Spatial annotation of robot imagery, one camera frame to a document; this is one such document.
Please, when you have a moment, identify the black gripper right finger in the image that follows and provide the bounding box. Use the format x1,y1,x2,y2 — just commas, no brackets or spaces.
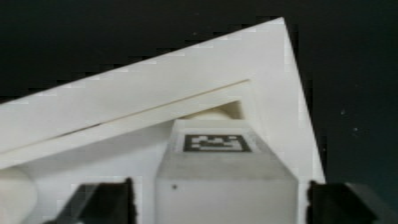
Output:
306,181,398,224

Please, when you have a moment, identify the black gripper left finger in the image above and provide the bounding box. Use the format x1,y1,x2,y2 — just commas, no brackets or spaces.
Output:
43,178,139,224

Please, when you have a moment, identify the white square tabletop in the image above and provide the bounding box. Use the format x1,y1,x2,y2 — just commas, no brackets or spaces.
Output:
0,19,325,224

